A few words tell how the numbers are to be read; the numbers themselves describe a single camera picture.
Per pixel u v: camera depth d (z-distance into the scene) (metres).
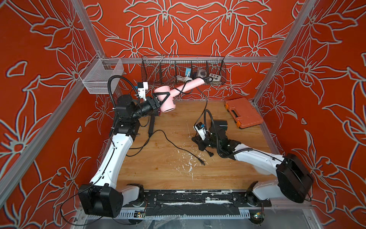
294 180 0.41
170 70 1.01
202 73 0.91
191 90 0.62
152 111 0.57
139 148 0.92
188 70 0.83
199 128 0.71
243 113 1.07
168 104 0.61
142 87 0.60
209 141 0.70
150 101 0.57
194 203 0.73
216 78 0.93
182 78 0.92
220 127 0.97
